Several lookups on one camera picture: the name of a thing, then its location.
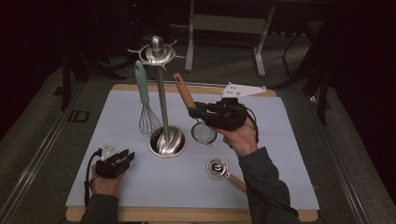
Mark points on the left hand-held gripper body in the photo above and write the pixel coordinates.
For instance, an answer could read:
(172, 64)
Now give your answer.
(109, 169)

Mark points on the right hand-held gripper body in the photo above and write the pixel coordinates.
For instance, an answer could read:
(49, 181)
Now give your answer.
(227, 116)

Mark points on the steel utensil rack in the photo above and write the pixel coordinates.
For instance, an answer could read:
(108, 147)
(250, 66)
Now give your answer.
(162, 99)

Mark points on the person's left hand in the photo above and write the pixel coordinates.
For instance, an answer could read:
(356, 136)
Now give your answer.
(106, 186)

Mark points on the person's right hand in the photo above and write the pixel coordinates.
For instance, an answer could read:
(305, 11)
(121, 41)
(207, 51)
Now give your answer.
(243, 140)

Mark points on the white table mat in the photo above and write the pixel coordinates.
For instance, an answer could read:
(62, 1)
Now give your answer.
(124, 109)

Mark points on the white metal stand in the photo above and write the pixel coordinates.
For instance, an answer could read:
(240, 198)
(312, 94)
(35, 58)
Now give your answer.
(230, 24)

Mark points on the black metal stand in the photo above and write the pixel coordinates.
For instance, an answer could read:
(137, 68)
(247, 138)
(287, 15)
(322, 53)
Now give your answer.
(66, 84)
(322, 99)

